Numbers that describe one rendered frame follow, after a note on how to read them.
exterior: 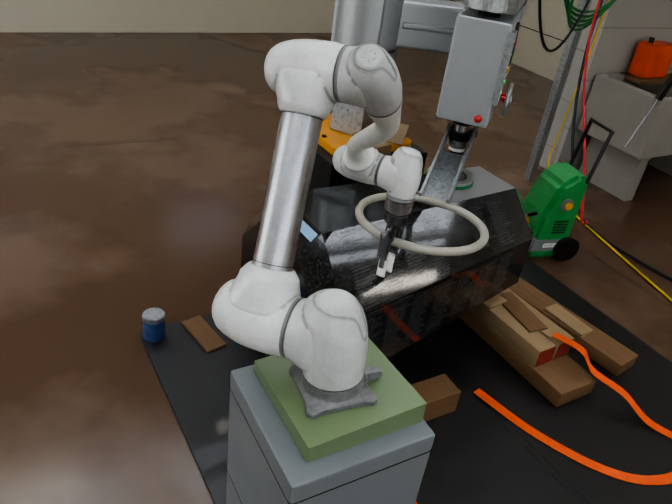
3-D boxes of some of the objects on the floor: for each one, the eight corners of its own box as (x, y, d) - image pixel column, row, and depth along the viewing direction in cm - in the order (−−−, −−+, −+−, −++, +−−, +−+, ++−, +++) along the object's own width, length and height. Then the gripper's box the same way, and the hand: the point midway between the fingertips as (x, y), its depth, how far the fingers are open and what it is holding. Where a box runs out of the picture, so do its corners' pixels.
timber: (399, 431, 253) (404, 411, 247) (383, 411, 262) (388, 391, 255) (455, 411, 267) (461, 391, 261) (439, 392, 276) (444, 373, 269)
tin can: (170, 334, 287) (169, 312, 280) (154, 345, 279) (153, 323, 272) (154, 326, 291) (153, 304, 284) (138, 336, 283) (137, 315, 276)
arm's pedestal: (407, 613, 192) (465, 442, 150) (260, 690, 170) (280, 515, 127) (333, 487, 228) (364, 321, 186) (204, 538, 205) (205, 361, 163)
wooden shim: (181, 324, 294) (181, 321, 293) (199, 317, 300) (199, 314, 299) (207, 353, 279) (207, 351, 278) (226, 345, 285) (226, 343, 284)
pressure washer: (546, 233, 422) (588, 113, 376) (575, 261, 394) (624, 135, 348) (501, 235, 412) (539, 112, 366) (527, 264, 384) (572, 134, 338)
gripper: (394, 222, 190) (380, 286, 200) (419, 208, 203) (405, 269, 214) (373, 214, 193) (361, 277, 204) (399, 200, 206) (386, 261, 217)
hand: (385, 265), depth 207 cm, fingers closed on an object, 4 cm apart
